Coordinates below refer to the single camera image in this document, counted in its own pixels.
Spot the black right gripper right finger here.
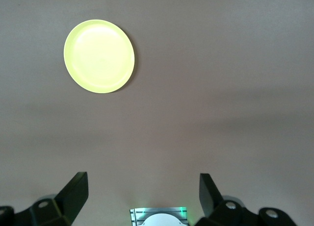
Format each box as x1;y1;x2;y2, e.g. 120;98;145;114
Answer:
196;173;298;226

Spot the yellow round plate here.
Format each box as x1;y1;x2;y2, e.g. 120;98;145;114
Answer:
63;19;135;94

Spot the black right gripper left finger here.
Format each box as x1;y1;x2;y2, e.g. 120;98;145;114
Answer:
0;172;89;226

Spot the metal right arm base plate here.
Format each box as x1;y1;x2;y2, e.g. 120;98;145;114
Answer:
129;206;189;226

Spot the brown table cover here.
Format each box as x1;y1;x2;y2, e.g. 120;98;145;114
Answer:
0;0;314;226

